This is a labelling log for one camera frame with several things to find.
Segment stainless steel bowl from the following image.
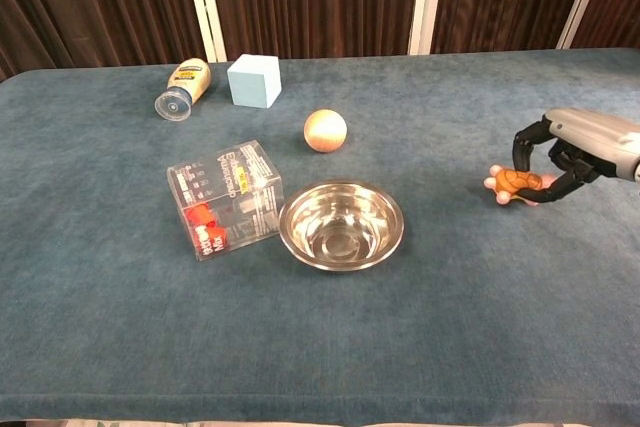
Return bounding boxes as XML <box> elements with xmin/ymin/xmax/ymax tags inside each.
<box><xmin>278</xmin><ymin>178</ymin><xmax>405</xmax><ymax>273</ymax></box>

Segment light blue foam cube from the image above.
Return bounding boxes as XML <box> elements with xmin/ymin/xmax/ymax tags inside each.
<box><xmin>226</xmin><ymin>53</ymin><xmax>282</xmax><ymax>109</ymax></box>

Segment clear plastic box red contents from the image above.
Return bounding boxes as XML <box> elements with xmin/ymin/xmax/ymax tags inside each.
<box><xmin>166</xmin><ymin>139</ymin><xmax>286</xmax><ymax>263</ymax></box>

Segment small orange turtle toy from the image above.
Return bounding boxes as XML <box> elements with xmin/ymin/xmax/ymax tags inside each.
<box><xmin>483</xmin><ymin>164</ymin><xmax>556</xmax><ymax>207</ymax></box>

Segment wooden ball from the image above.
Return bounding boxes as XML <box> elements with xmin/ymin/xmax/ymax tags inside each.
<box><xmin>303</xmin><ymin>109</ymin><xmax>348</xmax><ymax>154</ymax></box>

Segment blue tablecloth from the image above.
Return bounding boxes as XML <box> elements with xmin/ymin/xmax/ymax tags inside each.
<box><xmin>0</xmin><ymin>48</ymin><xmax>640</xmax><ymax>423</ymax></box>

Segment mayonnaise squeeze bottle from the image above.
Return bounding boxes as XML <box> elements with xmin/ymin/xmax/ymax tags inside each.
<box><xmin>154</xmin><ymin>57</ymin><xmax>213</xmax><ymax>122</ymax></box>

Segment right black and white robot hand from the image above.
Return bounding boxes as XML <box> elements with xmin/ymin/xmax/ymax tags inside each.
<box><xmin>512</xmin><ymin>107</ymin><xmax>640</xmax><ymax>206</ymax></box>

